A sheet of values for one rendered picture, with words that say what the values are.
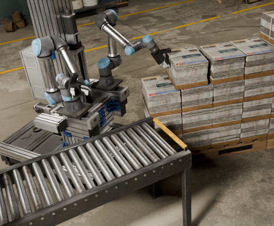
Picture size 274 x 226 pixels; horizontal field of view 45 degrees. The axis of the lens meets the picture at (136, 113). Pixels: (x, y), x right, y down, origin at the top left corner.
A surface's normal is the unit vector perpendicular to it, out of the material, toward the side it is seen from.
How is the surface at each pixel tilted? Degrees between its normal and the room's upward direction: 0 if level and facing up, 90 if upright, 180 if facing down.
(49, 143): 0
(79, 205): 90
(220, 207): 0
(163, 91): 0
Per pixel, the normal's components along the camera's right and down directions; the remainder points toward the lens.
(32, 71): -0.48, 0.50
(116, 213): -0.09, -0.85
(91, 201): 0.45, 0.43
